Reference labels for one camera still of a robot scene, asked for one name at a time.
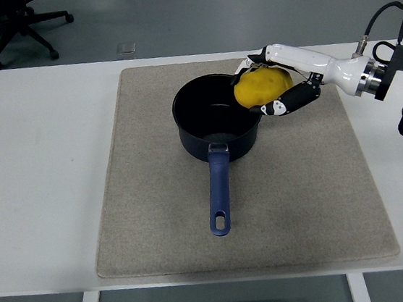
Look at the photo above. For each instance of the grey floor socket plate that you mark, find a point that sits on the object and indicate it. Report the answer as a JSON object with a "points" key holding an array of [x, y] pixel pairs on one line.
{"points": [[126, 49]]}

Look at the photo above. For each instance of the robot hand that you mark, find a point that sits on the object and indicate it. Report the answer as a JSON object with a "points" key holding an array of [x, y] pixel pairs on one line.
{"points": [[303, 55]]}

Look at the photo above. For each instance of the beige table mat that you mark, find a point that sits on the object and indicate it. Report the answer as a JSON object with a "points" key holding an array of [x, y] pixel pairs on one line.
{"points": [[158, 218]]}

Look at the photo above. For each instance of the black office chair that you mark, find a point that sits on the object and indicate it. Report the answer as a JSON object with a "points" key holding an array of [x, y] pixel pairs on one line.
{"points": [[8, 16]]}

